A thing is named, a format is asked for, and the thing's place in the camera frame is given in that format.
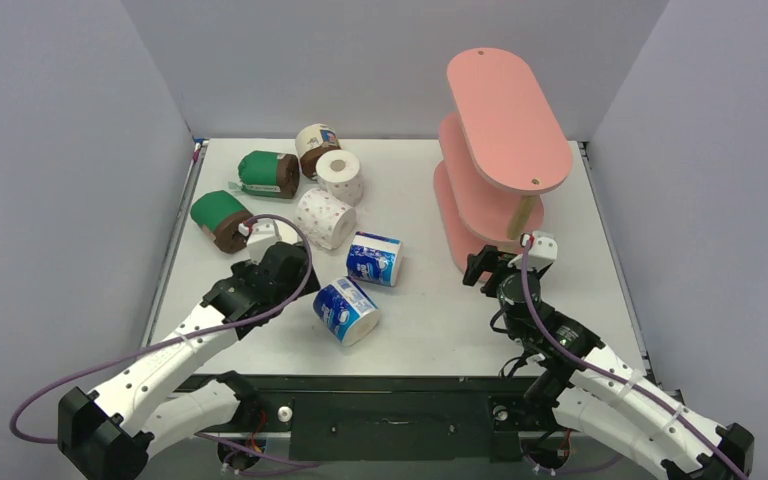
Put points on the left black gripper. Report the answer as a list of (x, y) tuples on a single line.
[(309, 287)]

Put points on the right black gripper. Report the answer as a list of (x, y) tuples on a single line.
[(485, 268)]

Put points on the blue paper roll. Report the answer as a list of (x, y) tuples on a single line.
[(346, 311)]

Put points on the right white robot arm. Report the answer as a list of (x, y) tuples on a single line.
[(585, 386)]

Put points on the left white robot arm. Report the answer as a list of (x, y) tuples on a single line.
[(112, 431)]

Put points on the pink three-tier shelf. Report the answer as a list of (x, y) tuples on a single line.
[(502, 150)]

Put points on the floral white paper roll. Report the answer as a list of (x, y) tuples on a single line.
[(324, 219)]

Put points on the near green brown roll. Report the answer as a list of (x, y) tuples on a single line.
[(221, 216)]

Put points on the green brown roll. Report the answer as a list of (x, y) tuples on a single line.
[(268, 174), (221, 216)]

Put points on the far green brown roll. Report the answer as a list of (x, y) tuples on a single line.
[(268, 174)]

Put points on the upright floral paper roll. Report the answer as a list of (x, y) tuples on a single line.
[(339, 173)]

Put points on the beige brown paper roll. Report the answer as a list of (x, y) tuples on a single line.
[(311, 143)]

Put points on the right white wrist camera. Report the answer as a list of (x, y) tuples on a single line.
[(542, 249)]

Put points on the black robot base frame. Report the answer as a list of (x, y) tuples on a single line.
[(380, 418)]

